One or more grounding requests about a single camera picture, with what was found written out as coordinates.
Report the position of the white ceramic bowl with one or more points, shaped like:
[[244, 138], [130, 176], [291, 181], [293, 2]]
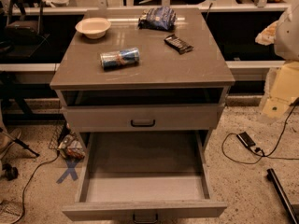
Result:
[[93, 28]]

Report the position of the black tripod leg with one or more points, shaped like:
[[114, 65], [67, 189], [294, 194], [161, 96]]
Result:
[[18, 141]]

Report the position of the black power adapter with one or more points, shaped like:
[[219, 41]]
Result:
[[246, 140]]

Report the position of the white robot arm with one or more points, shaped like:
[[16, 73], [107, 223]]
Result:
[[284, 35]]

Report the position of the blue tape cross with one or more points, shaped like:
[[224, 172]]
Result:
[[69, 171]]

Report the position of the grey drawer cabinet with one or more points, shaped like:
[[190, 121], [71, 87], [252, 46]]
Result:
[[161, 77]]

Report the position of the black pole on floor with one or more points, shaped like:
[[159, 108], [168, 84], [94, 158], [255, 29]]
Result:
[[290, 209]]

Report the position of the blue silver redbull can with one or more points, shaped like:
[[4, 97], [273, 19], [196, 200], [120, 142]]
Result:
[[119, 58]]

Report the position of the black chair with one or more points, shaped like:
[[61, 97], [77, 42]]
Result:
[[23, 37]]

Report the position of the snack packets on floor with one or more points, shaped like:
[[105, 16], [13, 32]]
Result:
[[71, 148]]

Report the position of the black snack bar wrapper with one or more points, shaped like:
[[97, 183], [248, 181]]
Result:
[[177, 44]]

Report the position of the black caster wheel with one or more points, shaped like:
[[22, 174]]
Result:
[[9, 172]]

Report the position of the open grey middle drawer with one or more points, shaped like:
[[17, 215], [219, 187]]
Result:
[[144, 177]]

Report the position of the closed grey top drawer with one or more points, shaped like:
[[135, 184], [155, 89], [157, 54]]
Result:
[[127, 118]]

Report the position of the blue chip bag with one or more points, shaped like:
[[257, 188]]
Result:
[[159, 18]]

